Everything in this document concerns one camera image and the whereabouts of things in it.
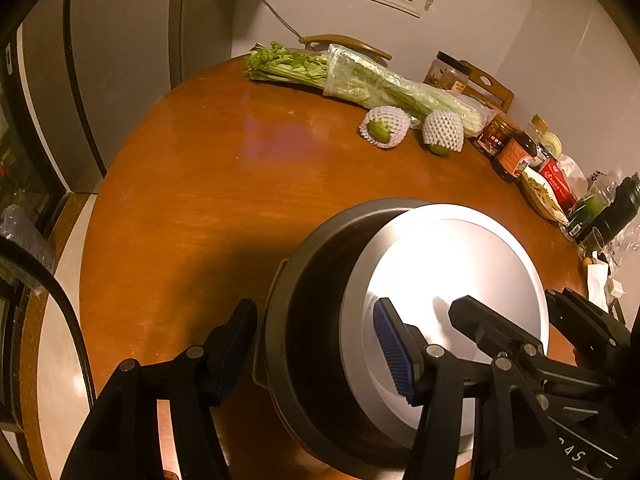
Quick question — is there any stainless steel bowl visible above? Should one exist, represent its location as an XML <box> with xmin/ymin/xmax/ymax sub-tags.
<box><xmin>262</xmin><ymin>198</ymin><xmax>423</xmax><ymax>479</ymax></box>

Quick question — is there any large red noodle cup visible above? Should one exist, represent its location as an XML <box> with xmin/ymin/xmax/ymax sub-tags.
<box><xmin>338</xmin><ymin>204</ymin><xmax>549</xmax><ymax>446</ymax></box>

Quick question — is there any white paper napkin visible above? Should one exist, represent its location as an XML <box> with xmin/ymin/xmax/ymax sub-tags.
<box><xmin>587</xmin><ymin>260</ymin><xmax>608</xmax><ymax>312</ymax></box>

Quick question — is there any clear plastic cup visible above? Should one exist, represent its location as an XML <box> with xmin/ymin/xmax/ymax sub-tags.
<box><xmin>577</xmin><ymin>228</ymin><xmax>605</xmax><ymax>260</ymax></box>

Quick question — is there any black thermos flask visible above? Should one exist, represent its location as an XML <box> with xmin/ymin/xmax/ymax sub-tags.
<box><xmin>587</xmin><ymin>172</ymin><xmax>640</xmax><ymax>245</ymax></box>

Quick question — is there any clear bottle green liquid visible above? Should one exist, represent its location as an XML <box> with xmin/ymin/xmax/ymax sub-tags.
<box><xmin>563</xmin><ymin>174</ymin><xmax>618</xmax><ymax>243</ymax></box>

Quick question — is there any white dish with food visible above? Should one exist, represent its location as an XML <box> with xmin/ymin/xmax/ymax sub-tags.
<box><xmin>518</xmin><ymin>168</ymin><xmax>568</xmax><ymax>226</ymax></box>

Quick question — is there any red tissue pack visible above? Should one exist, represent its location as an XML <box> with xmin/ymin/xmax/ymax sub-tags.
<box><xmin>538</xmin><ymin>155</ymin><xmax>589</xmax><ymax>212</ymax></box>

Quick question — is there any dark soy sauce bottle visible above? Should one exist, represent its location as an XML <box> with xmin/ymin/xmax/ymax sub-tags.
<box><xmin>491</xmin><ymin>131</ymin><xmax>537</xmax><ymax>183</ymax></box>

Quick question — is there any chili sauce glass jar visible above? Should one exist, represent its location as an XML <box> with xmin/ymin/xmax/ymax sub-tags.
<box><xmin>474</xmin><ymin>112</ymin><xmax>521</xmax><ymax>157</ymax></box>

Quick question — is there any right foam-netted green fruit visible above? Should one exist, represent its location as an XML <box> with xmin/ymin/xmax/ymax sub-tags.
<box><xmin>422</xmin><ymin>112</ymin><xmax>464</xmax><ymax>156</ymax></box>

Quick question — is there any foam-netted green fruit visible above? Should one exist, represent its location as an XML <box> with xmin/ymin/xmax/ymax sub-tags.
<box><xmin>422</xmin><ymin>112</ymin><xmax>464</xmax><ymax>156</ymax></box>
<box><xmin>358</xmin><ymin>106</ymin><xmax>411</xmax><ymax>150</ymax></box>

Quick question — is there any left foam-netted green fruit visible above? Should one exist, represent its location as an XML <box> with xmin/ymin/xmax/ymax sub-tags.
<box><xmin>358</xmin><ymin>106</ymin><xmax>411</xmax><ymax>150</ymax></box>

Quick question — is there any crumpled plastic bottle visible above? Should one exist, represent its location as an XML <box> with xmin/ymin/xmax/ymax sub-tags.
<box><xmin>1</xmin><ymin>205</ymin><xmax>55</xmax><ymax>295</ymax></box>

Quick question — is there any wooden chair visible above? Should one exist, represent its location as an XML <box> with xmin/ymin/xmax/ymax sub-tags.
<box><xmin>460</xmin><ymin>60</ymin><xmax>514</xmax><ymax>113</ymax></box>
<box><xmin>298</xmin><ymin>34</ymin><xmax>393</xmax><ymax>62</ymax></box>

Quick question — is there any black-lidded glass jar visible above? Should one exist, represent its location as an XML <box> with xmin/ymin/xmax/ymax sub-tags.
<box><xmin>424</xmin><ymin>51</ymin><xmax>472</xmax><ymax>93</ymax></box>

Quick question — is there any celery in plastic bag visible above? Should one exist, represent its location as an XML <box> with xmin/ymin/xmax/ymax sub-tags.
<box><xmin>245</xmin><ymin>42</ymin><xmax>497</xmax><ymax>138</ymax></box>

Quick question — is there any grey refrigerator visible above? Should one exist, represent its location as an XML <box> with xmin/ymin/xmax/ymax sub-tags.
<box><xmin>0</xmin><ymin>0</ymin><xmax>241</xmax><ymax>281</ymax></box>

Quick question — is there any black cable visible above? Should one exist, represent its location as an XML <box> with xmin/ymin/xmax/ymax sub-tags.
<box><xmin>240</xmin><ymin>0</ymin><xmax>306</xmax><ymax>42</ymax></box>

